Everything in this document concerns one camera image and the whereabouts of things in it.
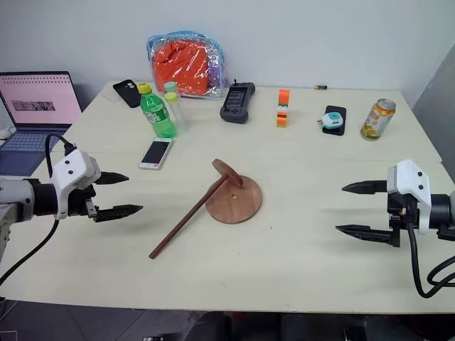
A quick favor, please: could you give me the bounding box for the white teal plug charger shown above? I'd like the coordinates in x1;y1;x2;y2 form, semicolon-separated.
314;112;344;130

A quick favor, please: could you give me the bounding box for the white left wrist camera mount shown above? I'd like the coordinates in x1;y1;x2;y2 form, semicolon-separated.
50;148;102;220

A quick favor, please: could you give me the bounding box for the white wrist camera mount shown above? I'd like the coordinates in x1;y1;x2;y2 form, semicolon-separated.
387;158;433;236
50;148;102;220

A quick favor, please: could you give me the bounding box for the orange cloth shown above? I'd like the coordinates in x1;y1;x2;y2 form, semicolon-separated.
151;40;209;97

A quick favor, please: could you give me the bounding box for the round wooden disc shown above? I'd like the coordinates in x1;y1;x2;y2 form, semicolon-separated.
205;174;264;226

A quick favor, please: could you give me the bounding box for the brown wooden stick with disc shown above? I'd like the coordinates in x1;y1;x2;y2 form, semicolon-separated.
148;158;246;261

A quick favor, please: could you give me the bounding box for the clear plastic zip bag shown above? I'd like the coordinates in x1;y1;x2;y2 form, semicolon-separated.
146;28;229;102

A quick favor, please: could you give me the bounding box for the orange juice drink can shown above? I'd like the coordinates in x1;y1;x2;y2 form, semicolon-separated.
360;98;397;142

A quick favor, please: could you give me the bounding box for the black pad with white device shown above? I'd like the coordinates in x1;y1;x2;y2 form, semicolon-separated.
321;104;348;136

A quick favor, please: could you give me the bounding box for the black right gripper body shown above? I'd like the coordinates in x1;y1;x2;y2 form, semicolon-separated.
386;191;422;249

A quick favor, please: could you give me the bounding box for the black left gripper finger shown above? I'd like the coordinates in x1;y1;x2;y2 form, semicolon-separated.
94;204;144;224
94;171;130;186

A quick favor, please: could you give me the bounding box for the white smartphone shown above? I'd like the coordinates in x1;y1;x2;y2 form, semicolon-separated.
137;136;176;171

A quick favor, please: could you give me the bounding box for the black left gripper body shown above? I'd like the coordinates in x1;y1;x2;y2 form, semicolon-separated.
66;171;105;223

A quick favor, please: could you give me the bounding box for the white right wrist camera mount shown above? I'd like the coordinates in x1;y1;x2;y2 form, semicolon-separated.
387;158;433;236

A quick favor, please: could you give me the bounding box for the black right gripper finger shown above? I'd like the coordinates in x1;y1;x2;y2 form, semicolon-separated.
335;224;395;247
341;180;389;195

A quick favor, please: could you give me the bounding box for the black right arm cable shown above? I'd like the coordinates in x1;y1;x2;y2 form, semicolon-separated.
406;215;455;299

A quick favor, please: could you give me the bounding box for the black phone case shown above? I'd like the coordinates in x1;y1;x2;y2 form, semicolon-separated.
112;78;144;109

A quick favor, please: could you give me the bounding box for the dark grey handheld controller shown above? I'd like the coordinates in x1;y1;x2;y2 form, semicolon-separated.
219;79;257;126

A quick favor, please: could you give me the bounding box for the grey partition panel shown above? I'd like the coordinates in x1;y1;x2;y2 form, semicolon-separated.
411;41;455;165

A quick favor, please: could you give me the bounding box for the clear bottle with yellow-green cap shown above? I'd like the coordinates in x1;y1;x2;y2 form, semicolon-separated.
163;91;190;133

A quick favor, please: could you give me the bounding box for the green soda bottle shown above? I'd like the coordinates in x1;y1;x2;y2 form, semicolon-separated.
137;82;178;139

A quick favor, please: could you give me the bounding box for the open laptop with pink screen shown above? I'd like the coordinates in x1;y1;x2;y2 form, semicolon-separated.
0;70;84;178

